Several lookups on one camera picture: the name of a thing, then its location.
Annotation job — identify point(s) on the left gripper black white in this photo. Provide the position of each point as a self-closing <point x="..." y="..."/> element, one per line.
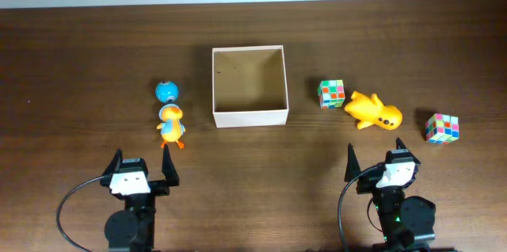
<point x="162" y="186"/>

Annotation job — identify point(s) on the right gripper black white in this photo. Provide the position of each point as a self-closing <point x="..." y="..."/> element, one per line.
<point x="365" y="185"/>

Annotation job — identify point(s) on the yellow duck toy blue jacket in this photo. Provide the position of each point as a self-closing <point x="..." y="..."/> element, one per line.
<point x="171" y="128"/>

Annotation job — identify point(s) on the rubik cube pastel colours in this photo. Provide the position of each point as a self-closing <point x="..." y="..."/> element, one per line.
<point x="442" y="129"/>

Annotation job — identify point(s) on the rubik cube green orange top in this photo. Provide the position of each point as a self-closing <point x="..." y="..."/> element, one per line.
<point x="331" y="94"/>

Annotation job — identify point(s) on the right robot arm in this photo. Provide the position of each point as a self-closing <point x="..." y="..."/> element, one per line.
<point x="405" y="222"/>

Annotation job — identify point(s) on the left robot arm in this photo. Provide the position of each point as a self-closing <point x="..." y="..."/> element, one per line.
<point x="132" y="228"/>

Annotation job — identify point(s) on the blue ball toy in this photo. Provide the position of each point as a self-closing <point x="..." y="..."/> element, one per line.
<point x="166" y="92"/>

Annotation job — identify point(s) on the white cardboard box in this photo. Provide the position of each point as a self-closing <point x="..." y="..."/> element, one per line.
<point x="249" y="86"/>

